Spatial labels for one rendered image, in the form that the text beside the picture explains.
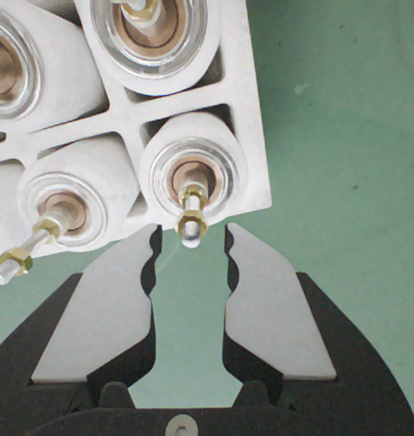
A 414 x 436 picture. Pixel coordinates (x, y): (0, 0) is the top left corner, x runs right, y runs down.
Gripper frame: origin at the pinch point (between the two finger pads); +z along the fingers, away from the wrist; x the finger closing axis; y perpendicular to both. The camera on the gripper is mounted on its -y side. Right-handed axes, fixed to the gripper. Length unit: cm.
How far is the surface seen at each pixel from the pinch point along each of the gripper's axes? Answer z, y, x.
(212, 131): 9.6, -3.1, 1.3
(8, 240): 10.0, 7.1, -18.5
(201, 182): 7.0, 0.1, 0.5
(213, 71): 27.5, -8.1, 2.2
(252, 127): 16.4, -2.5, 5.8
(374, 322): 34, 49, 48
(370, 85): 34.5, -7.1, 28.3
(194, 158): 9.1, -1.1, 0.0
